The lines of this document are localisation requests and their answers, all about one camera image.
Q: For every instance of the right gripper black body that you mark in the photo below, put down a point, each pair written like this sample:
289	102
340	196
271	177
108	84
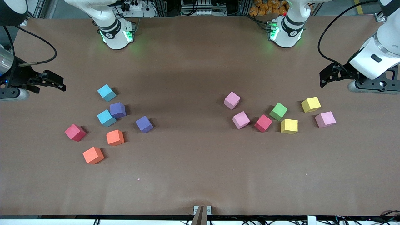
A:
19	77

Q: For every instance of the yellow foam block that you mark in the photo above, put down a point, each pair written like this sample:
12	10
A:
289	126
311	104

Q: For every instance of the orange foam block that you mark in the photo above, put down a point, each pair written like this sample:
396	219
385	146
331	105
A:
115	137
93	155

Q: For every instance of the red foam block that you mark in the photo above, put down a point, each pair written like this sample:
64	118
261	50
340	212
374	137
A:
263	123
75	132

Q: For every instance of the purple foam block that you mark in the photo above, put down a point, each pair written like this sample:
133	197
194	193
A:
144	124
117	110

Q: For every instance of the pink foam block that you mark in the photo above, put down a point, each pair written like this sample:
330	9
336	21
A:
232	100
325	119
241	120

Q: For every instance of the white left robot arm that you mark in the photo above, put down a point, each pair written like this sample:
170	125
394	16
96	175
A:
289	34

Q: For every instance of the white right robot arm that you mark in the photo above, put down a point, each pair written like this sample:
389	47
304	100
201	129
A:
115	34

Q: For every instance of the light blue foam block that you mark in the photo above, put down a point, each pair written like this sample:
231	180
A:
106	92
106	118

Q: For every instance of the green foam block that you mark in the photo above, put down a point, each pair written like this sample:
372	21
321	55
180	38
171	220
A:
278	111

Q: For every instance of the orange snack bag pile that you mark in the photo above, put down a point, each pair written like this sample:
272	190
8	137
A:
262	7

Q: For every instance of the white power strip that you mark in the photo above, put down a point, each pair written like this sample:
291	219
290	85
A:
135	6

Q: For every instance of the aluminium frame post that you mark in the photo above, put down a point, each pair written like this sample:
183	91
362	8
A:
380	18
40	9

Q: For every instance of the metal table edge bracket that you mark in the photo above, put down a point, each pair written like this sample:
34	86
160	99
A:
202	212

